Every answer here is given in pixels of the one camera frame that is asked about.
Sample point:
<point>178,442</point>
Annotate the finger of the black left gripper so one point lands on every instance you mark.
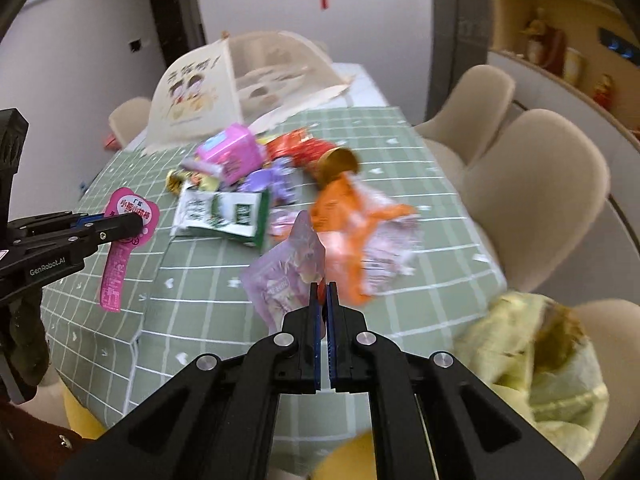
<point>95,230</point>

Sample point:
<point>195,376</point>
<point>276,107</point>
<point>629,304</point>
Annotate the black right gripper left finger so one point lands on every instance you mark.
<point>215,419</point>

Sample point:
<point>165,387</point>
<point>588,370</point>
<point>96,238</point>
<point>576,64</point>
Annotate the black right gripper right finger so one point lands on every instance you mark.
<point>431,418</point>

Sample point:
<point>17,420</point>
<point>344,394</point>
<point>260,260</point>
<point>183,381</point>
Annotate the pink lollipop shaped wrapper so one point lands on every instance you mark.
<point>125,201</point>

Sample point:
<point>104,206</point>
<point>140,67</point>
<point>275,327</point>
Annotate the white green milk pouch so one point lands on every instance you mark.
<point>239,216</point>

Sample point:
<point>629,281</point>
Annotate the lilac snack wrapper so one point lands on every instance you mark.
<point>279,281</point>

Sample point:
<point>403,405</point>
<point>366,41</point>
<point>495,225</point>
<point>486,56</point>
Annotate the orange plastic wrapper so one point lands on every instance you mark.
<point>370,239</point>

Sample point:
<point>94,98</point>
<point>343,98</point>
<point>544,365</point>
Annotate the yellow green trash bag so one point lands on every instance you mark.
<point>535,354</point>

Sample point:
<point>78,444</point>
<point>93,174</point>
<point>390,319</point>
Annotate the left hand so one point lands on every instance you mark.
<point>30,354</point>

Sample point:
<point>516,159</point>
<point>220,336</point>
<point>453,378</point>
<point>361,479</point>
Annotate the gold yellow snack wrapper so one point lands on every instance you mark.
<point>176,179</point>

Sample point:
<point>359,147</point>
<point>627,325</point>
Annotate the green checked tablecloth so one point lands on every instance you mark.
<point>182,295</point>

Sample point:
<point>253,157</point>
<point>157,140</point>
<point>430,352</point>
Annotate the beige chair left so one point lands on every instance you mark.
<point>129,119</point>

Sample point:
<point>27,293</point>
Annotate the beige chair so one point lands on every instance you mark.
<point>535,195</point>
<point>469,120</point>
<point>129,119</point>

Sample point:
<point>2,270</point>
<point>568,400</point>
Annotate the pink toy box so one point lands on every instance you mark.
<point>236,150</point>

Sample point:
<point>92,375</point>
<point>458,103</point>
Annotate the purple toy cup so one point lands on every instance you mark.
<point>280,178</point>

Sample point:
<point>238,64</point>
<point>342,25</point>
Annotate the cream mesh food cover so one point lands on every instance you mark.
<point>257,79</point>

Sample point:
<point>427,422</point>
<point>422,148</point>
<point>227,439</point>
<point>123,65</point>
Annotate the red gold cylindrical can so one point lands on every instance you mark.
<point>324,160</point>

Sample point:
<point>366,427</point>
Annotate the beige chair near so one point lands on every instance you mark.
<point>535,195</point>

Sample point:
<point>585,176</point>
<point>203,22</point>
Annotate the beige chair far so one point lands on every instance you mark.
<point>469,120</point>

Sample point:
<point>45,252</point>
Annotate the wooden wall shelf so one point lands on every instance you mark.
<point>543,33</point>

